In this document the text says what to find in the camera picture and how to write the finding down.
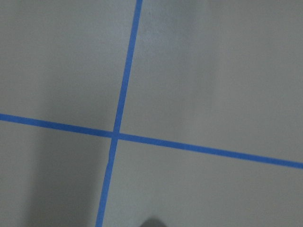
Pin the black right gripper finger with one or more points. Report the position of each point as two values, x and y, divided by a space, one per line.
152 222

